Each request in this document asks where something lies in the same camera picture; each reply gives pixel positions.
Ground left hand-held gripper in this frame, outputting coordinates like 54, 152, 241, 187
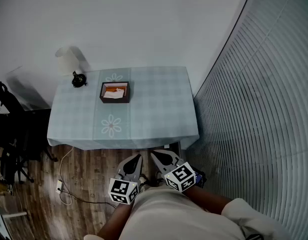
108, 154, 144, 205

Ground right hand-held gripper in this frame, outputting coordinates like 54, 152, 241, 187
150, 149, 207, 193

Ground dark brown tissue box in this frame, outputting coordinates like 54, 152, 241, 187
99, 81, 131, 104

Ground white tissue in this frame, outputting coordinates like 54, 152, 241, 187
104, 87, 125, 100

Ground person's right forearm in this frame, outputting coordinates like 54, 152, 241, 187
183, 185, 233, 215

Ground person's left forearm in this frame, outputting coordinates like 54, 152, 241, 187
96, 200, 134, 238

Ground light blue checked tablecloth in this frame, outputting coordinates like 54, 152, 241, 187
46, 66, 200, 151

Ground person's white shirt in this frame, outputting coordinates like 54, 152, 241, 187
83, 185, 296, 240

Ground white window blinds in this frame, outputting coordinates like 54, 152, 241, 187
186, 0, 308, 240

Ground white table lamp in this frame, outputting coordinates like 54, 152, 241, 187
55, 46, 82, 77

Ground black office chair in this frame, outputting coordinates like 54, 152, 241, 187
0, 81, 58, 185

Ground white shelf unit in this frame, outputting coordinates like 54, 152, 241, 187
0, 205, 28, 240

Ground black floor cable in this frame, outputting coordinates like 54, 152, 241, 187
58, 188, 117, 209

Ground white floor cable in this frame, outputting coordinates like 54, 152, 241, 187
58, 145, 75, 206

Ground black coiled cable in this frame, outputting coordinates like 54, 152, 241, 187
71, 70, 88, 89

